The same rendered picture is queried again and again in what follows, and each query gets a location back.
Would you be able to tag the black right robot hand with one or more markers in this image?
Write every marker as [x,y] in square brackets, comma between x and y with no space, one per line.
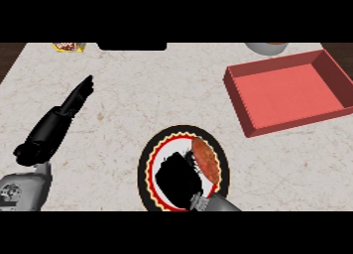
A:
[176,182]

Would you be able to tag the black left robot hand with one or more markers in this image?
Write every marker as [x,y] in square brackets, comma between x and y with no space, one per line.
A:
[46,132]

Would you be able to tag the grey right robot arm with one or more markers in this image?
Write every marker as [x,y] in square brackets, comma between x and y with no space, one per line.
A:
[214,202]

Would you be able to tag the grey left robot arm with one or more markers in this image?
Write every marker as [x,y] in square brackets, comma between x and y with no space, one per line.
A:
[18,191]

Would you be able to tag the black-rimmed patterned plate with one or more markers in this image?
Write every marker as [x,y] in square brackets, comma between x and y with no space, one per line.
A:
[151,172]

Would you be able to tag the red cardboard box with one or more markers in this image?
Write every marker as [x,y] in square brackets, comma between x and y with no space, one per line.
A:
[288,91]

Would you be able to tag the yellow snack packet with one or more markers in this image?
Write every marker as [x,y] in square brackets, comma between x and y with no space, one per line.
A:
[68,46]

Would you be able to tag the black flat appliance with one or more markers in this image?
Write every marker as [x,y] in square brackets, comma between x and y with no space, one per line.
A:
[131,46]

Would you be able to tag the grey round bowl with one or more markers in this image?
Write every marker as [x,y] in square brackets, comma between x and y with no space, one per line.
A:
[267,48]

